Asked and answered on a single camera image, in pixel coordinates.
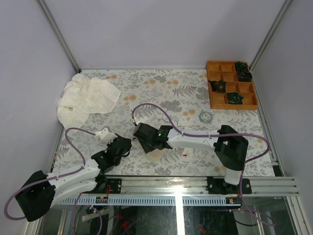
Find beige round jewelry case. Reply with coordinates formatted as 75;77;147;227
138;141;165;163

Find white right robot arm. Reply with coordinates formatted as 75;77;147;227
133;123;248;195

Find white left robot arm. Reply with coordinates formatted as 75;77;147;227
15;135;132;222

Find floral patterned table mat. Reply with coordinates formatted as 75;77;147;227
53;70;274;176

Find crumpled white cloth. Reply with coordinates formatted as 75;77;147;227
57;74;121;129

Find black flower orange dots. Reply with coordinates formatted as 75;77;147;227
208;80;226;93

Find black flower yellow green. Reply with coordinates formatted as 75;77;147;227
226;92;244;105

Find wooden compartment tray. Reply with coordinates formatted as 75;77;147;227
206;61;258;111

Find black fabric flower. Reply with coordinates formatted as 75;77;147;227
234;61;249;71
237;70;252;82

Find black fabric flower top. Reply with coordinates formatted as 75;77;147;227
234;61;249;71

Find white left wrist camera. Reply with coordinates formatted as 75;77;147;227
95;128;117;143

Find aluminium front rail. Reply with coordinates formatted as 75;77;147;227
89;176;299;196

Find green beaded bracelet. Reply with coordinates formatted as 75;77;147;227
198;111;213;123

